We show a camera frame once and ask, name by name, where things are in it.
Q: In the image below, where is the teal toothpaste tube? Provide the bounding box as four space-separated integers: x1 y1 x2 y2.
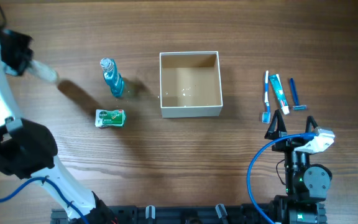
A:
268 74 290 115

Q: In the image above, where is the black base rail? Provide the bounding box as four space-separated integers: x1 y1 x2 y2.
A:
50 204 328 224

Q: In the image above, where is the white cardboard box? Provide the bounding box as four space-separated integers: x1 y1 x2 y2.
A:
159 51 223 118

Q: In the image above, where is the blue white toothbrush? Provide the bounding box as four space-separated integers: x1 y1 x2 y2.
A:
262 70 270 124

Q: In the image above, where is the blue mouthwash bottle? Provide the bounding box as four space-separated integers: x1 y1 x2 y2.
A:
100 58 125 98

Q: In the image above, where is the green Dettol soap bar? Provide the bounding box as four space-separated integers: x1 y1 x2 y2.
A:
94 110 126 128

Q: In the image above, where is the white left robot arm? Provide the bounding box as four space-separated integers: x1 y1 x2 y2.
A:
0 7 118 223

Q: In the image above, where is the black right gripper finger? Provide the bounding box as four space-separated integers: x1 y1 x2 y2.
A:
305 116 318 133
264 110 287 140

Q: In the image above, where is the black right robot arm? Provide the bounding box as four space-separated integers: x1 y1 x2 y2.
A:
265 110 335 224

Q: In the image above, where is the blue disposable razor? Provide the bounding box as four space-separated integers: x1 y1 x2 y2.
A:
290 78 307 111

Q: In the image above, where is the white lotion tube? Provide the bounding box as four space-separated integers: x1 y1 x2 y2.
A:
27 60 60 83

